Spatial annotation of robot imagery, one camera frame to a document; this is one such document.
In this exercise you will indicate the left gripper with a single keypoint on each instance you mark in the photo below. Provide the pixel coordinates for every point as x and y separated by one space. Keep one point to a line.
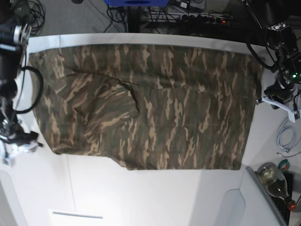
280 95

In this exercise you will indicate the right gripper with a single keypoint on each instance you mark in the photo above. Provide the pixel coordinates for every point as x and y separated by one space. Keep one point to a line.
23 143

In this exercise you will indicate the camouflage t-shirt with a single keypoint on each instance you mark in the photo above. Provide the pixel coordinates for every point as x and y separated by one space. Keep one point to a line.
148 107

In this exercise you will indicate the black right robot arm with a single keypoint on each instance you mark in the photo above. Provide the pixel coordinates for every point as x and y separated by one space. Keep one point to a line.
15 29

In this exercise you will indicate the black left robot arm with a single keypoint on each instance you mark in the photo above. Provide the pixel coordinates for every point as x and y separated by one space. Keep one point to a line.
271 16

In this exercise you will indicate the green tape roll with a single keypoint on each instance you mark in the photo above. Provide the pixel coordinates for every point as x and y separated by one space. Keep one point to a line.
284 165

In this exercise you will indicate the clear glass bottle red cap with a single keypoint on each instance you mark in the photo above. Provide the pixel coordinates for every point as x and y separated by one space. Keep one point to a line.
275 183

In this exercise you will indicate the black power strip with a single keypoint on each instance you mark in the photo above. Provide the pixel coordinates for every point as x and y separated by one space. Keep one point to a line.
207 18

